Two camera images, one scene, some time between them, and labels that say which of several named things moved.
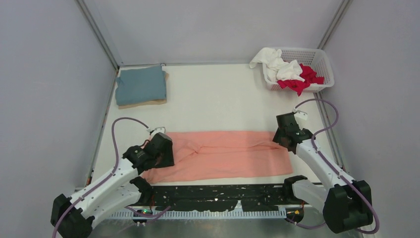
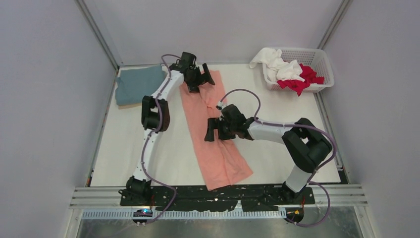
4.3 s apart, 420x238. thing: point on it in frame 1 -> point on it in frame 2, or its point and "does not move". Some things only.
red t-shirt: (309, 76) does not move
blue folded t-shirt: (140, 85) does not move
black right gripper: (277, 138) -> (216, 123)
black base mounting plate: (207, 197) does not move
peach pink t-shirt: (204, 154) -> (221, 162)
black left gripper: (168, 161) -> (193, 87)
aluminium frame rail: (105, 43) does not move
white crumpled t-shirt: (277, 68) does not move
